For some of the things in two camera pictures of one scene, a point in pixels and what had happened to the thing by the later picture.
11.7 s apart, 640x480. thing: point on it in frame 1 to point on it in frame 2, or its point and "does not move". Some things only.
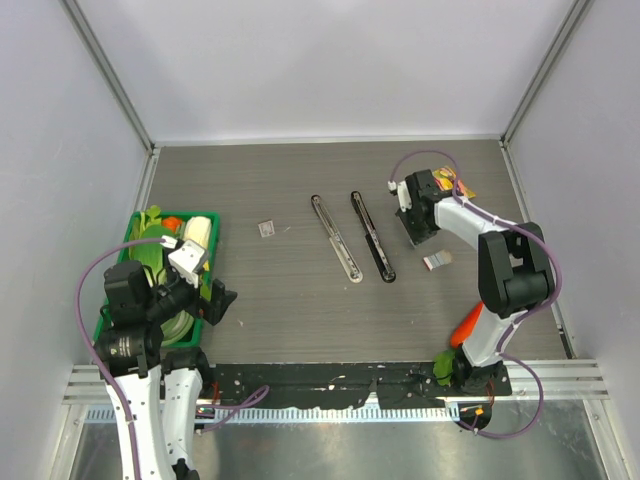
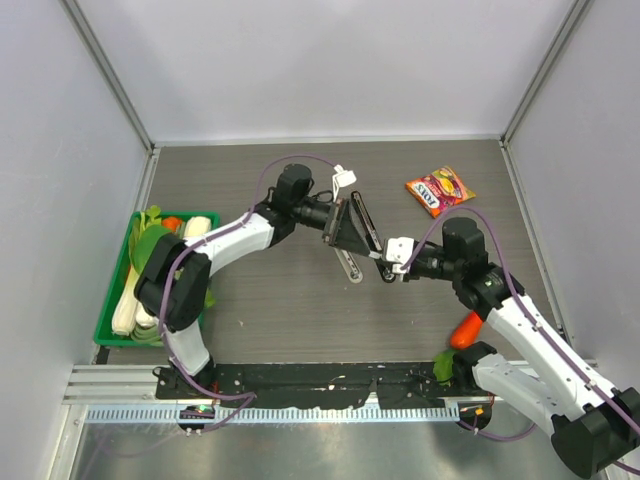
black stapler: (372, 240) does not move
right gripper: (417, 236) to (411, 274)
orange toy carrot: (467, 326) does not move
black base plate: (389, 386) does not move
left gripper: (213, 309) to (341, 232)
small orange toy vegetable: (171, 223) does not move
